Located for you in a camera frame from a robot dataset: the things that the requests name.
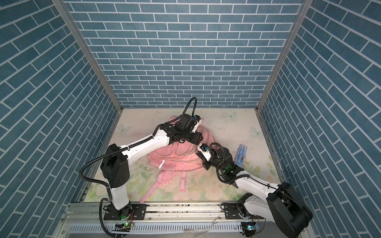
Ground pink student backpack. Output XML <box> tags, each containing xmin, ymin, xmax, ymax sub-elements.
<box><xmin>139</xmin><ymin>116</ymin><xmax>215</xmax><ymax>204</ymax></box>

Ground blue geometry set case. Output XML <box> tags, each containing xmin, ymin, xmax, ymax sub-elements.
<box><xmin>234</xmin><ymin>144</ymin><xmax>248</xmax><ymax>168</ymax></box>

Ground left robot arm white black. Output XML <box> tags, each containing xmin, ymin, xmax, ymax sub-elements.
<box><xmin>79</xmin><ymin>97</ymin><xmax>203</xmax><ymax>218</ymax></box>

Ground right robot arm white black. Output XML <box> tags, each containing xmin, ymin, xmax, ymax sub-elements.
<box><xmin>196</xmin><ymin>142</ymin><xmax>313</xmax><ymax>238</ymax></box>

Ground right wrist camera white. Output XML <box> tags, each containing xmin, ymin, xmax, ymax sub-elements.
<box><xmin>196</xmin><ymin>143</ymin><xmax>212</xmax><ymax>161</ymax></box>

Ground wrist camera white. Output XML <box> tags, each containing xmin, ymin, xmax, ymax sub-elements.
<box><xmin>196</xmin><ymin>143</ymin><xmax>212</xmax><ymax>161</ymax></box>
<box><xmin>192</xmin><ymin>115</ymin><xmax>202</xmax><ymax>133</ymax></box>

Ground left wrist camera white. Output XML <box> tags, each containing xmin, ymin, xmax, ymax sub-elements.
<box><xmin>192</xmin><ymin>115</ymin><xmax>202</xmax><ymax>133</ymax></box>

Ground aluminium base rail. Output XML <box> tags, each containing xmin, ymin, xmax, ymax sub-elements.
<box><xmin>53</xmin><ymin>201</ymin><xmax>274</xmax><ymax>238</ymax></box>

